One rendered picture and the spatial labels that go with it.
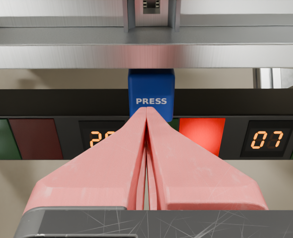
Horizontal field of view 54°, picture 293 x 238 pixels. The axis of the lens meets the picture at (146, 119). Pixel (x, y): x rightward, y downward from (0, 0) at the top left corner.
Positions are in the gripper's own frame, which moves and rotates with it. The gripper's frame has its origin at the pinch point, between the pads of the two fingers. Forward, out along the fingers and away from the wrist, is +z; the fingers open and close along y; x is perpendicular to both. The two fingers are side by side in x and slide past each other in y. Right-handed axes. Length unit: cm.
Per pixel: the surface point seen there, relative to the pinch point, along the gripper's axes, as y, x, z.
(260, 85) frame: -21.6, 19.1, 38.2
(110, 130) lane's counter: 2.4, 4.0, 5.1
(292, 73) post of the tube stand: -44, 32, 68
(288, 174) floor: -41, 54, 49
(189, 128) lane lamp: -2.8, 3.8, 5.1
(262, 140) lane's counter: -7.8, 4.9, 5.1
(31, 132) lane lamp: 7.6, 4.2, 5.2
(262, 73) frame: -22.1, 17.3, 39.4
